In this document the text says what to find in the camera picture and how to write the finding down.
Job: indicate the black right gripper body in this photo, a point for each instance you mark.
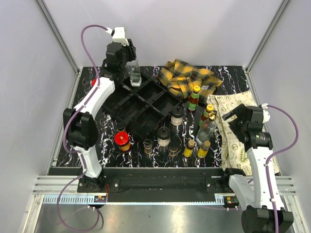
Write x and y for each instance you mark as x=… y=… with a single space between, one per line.
x=237 y=125

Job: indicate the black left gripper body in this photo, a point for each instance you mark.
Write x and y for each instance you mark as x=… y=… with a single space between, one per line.
x=129 y=55

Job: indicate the clear oil bottle gold spout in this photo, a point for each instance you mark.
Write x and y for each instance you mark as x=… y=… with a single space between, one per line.
x=134 y=73

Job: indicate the yellow label bottle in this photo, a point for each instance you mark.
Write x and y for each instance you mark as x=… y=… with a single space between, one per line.
x=202 y=152
x=189 y=148

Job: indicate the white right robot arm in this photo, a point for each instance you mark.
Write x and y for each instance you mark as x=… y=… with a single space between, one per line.
x=262 y=208

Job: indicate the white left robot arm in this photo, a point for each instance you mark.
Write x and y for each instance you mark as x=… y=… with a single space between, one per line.
x=80 y=130

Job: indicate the red sauce bottle front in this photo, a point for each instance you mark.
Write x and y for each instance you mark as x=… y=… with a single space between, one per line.
x=205 y=115

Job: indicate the cream printed cloth bag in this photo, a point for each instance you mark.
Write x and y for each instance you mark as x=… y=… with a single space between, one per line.
x=233 y=154

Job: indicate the red sauce bottle yellow cap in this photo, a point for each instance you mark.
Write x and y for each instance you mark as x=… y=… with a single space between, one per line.
x=194 y=98

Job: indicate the black compartment organizer tray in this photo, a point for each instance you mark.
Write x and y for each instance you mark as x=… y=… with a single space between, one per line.
x=142 y=110

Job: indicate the black top grinder back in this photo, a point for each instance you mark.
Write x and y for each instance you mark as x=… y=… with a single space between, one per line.
x=177 y=115

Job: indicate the black grinder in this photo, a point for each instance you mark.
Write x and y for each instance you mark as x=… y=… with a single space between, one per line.
x=177 y=115
x=163 y=136

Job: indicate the yellow plaid cloth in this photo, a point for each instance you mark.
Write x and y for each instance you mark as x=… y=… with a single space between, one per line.
x=180 y=78

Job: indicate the small glass jar right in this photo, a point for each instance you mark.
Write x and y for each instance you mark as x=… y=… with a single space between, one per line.
x=173 y=149

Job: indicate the small glass jar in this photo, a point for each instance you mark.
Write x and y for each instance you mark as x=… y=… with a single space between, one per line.
x=148 y=146
x=173 y=149

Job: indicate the black top grinder front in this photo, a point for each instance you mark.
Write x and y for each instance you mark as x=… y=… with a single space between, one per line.
x=163 y=136

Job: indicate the red lid jar front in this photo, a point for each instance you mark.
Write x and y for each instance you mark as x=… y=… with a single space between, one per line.
x=122 y=140

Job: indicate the small glass jar left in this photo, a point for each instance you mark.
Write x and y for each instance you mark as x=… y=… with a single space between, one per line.
x=148 y=146

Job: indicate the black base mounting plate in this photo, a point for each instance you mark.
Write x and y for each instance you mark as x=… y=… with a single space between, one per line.
x=204 y=185

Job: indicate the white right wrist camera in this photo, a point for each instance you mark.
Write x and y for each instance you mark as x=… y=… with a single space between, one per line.
x=266 y=115

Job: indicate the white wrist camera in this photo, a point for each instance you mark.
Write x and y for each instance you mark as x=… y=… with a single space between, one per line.
x=118 y=35
x=266 y=115

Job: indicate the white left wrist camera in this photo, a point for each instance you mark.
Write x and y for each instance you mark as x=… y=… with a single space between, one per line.
x=118 y=35

